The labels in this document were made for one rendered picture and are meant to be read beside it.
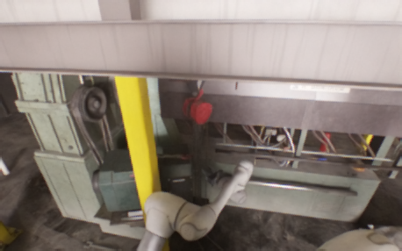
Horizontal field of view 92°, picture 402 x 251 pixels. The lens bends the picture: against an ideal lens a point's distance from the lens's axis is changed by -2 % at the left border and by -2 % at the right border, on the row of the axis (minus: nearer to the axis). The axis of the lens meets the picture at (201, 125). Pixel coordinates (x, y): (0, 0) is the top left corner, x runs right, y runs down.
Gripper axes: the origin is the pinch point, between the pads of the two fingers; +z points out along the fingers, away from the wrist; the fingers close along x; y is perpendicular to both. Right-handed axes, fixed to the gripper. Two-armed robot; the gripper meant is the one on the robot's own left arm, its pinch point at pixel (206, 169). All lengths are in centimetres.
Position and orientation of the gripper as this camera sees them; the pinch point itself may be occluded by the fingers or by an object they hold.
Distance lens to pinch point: 161.6
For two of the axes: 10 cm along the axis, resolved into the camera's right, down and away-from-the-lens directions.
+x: 7.9, -2.9, 5.4
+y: 0.0, 8.8, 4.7
